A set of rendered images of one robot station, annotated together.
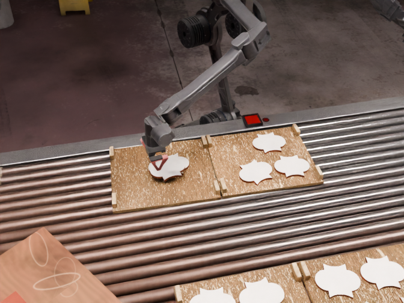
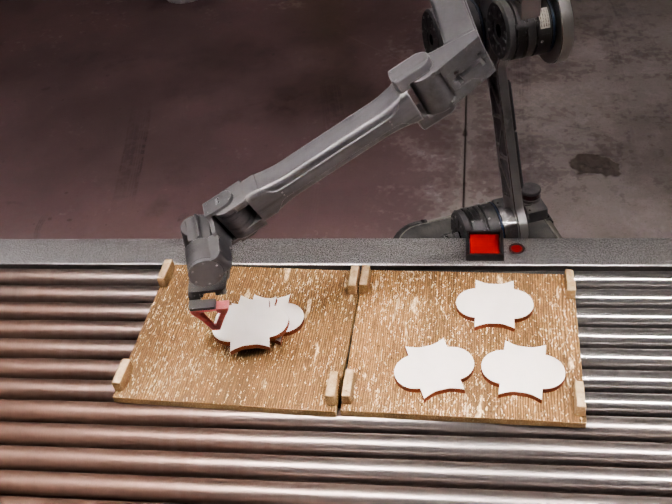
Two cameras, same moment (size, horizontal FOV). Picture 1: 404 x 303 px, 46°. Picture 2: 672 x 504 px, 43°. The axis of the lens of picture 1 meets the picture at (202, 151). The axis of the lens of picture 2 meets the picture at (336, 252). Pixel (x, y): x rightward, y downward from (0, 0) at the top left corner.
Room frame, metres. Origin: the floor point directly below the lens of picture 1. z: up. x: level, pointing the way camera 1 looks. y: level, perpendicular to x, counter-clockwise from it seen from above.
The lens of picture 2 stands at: (0.42, -0.48, 2.12)
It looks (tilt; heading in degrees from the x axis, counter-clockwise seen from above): 42 degrees down; 24
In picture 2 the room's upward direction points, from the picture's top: 8 degrees counter-clockwise
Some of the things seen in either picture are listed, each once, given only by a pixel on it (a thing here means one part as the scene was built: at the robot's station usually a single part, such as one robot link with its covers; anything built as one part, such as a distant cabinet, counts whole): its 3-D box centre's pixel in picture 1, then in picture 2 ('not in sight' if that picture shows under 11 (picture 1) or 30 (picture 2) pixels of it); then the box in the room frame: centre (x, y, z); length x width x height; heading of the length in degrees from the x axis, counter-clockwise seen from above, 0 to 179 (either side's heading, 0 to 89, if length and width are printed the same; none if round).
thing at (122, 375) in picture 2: (114, 200); (122, 375); (1.20, 0.33, 0.95); 0.06 x 0.02 x 0.03; 10
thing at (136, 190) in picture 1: (162, 173); (244, 333); (1.36, 0.16, 0.93); 0.41 x 0.35 x 0.02; 100
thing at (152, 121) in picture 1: (153, 126); (200, 238); (1.33, 0.17, 1.20); 0.07 x 0.06 x 0.07; 32
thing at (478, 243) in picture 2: (252, 120); (484, 246); (1.71, -0.23, 0.92); 0.06 x 0.06 x 0.01; 13
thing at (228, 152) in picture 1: (261, 159); (463, 341); (1.44, -0.25, 0.93); 0.41 x 0.35 x 0.02; 101
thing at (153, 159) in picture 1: (157, 159); (212, 305); (1.30, 0.17, 1.07); 0.07 x 0.07 x 0.09; 22
